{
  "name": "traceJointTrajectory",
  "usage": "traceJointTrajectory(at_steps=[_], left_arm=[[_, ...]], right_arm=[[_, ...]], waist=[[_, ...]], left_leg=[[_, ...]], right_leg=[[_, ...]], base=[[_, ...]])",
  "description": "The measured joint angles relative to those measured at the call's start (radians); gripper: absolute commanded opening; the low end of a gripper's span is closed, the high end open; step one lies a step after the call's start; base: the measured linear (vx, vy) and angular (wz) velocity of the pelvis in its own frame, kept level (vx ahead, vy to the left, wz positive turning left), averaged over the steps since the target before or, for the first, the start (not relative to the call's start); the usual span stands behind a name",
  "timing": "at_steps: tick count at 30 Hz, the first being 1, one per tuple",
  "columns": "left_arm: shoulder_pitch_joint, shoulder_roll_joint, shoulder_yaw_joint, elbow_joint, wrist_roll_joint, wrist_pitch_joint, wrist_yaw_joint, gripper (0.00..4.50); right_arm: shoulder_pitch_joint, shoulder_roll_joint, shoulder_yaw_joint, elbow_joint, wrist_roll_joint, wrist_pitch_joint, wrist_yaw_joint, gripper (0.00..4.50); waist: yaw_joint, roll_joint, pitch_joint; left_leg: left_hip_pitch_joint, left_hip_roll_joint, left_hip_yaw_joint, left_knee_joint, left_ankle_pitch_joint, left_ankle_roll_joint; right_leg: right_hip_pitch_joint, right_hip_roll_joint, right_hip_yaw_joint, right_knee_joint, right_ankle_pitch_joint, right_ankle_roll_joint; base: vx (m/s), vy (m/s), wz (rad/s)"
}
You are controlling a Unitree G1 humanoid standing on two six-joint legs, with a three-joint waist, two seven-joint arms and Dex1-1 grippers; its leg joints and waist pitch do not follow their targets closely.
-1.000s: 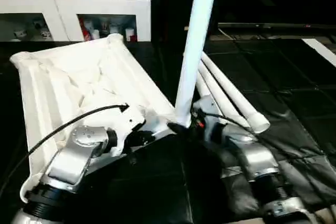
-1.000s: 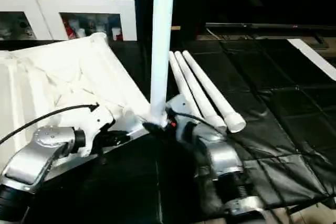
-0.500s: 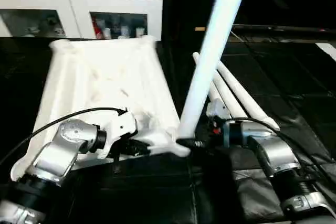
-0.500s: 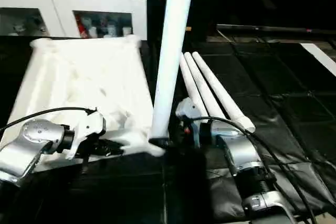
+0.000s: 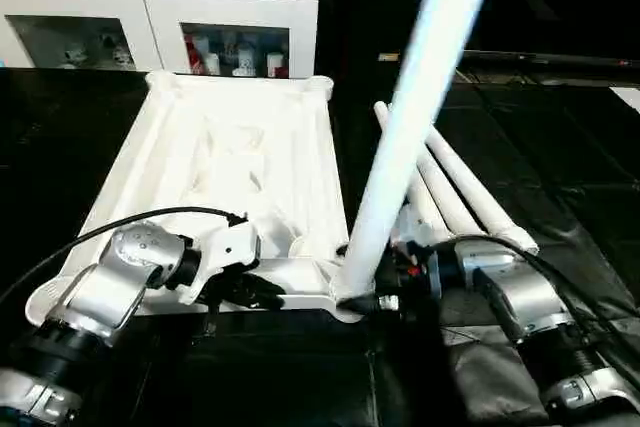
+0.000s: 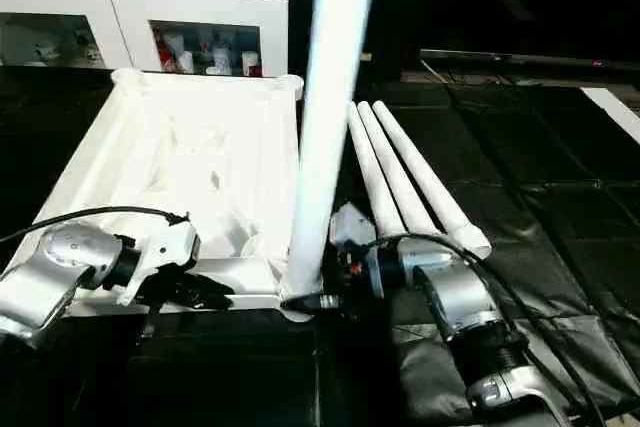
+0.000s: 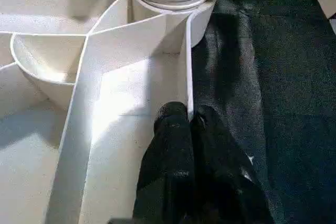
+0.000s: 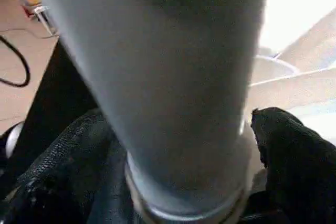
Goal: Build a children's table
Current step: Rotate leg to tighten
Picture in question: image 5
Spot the crumpled black plastic sheet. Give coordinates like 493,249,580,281
440,247,640,427

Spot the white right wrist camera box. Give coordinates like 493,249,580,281
390,212,436,250

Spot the dark low furniture silver edge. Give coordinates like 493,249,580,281
455,50,640,83

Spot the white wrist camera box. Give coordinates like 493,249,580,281
175,222,261,303
390,212,436,250

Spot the black work mat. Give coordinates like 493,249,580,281
0,65,640,427

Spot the white plastic table leg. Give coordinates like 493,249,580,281
374,100,446,243
425,127,539,253
333,0,504,310
415,152,483,238

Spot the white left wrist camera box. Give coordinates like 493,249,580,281
175,222,261,303

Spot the white plastic table top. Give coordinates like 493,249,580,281
25,72,366,323

